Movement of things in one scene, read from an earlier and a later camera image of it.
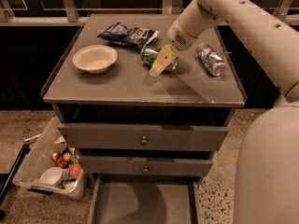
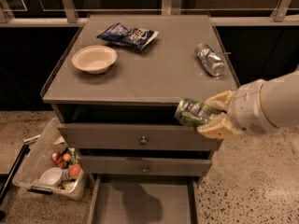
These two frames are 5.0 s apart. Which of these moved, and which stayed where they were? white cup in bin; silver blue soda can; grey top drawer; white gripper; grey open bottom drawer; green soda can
Moved: white gripper; green soda can
Stayed: silver blue soda can; grey top drawer; grey open bottom drawer; white cup in bin
